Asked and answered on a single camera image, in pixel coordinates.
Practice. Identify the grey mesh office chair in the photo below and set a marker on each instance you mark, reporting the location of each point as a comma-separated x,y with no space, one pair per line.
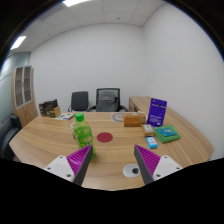
107,100

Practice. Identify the black box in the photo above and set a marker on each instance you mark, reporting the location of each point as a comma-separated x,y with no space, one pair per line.
46,106

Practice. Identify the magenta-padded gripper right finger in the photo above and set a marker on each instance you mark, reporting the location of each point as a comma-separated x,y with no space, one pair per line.
166,165

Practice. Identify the orange-brown box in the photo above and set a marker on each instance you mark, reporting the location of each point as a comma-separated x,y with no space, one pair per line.
134,120

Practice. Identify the white and green leaflet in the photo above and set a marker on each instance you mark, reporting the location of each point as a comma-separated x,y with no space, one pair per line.
65,116

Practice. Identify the wooden side desk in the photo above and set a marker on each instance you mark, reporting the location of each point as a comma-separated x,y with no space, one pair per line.
140,103

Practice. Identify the green cloth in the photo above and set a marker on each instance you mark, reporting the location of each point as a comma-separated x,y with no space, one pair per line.
167,134

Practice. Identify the small blue box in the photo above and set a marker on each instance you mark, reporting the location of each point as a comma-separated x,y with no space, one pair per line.
152,142

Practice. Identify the white and brown cup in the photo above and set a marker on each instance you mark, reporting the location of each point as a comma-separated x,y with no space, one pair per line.
72,125

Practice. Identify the rectangular ceiling light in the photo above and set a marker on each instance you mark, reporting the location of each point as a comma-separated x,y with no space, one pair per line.
18,42

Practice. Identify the green drink bottle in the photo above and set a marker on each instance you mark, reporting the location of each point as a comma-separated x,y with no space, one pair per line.
82,133

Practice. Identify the purple package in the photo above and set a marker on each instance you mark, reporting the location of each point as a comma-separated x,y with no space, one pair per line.
156,111

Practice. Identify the black armchair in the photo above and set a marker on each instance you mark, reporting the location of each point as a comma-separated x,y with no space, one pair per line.
9,131

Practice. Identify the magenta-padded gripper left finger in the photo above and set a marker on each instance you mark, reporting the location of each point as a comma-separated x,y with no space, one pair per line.
60,166

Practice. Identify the round white grey disc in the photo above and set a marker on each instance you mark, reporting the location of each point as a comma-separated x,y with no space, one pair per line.
117,117

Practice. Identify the wooden shelf cabinet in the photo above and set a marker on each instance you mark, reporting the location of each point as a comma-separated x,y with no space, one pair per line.
24,96

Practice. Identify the brown cardboard box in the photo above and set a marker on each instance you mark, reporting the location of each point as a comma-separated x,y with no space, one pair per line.
56,112

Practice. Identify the flat round red coaster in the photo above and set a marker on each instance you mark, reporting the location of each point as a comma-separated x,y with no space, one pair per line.
104,137

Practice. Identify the black office chair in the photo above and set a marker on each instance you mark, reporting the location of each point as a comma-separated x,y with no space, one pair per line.
79,100

